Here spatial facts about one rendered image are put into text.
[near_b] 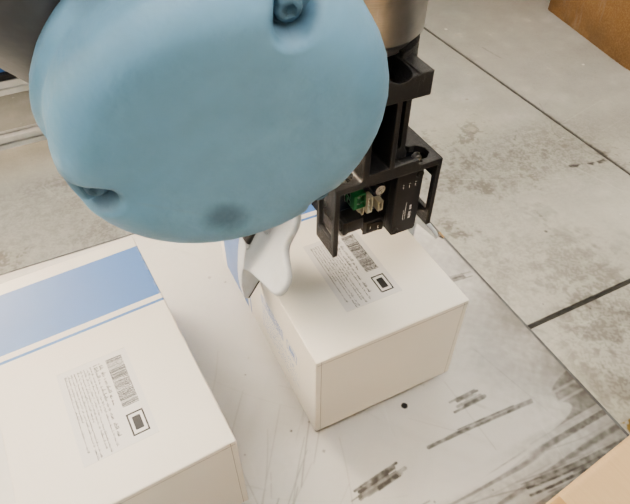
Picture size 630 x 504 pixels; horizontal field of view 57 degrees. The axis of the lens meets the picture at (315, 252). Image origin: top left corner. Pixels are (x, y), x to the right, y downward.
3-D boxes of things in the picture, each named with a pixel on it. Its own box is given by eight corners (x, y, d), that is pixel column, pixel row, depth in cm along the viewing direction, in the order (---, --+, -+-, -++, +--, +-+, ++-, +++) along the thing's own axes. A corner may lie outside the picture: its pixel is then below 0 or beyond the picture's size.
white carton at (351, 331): (223, 258, 55) (211, 184, 49) (333, 221, 59) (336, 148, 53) (315, 432, 43) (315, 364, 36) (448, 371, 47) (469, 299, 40)
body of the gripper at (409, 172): (327, 267, 35) (334, 90, 26) (271, 186, 40) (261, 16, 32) (432, 229, 38) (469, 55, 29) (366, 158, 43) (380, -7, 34)
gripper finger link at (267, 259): (236, 340, 39) (306, 235, 35) (207, 280, 42) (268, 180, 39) (272, 341, 41) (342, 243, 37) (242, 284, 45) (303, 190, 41)
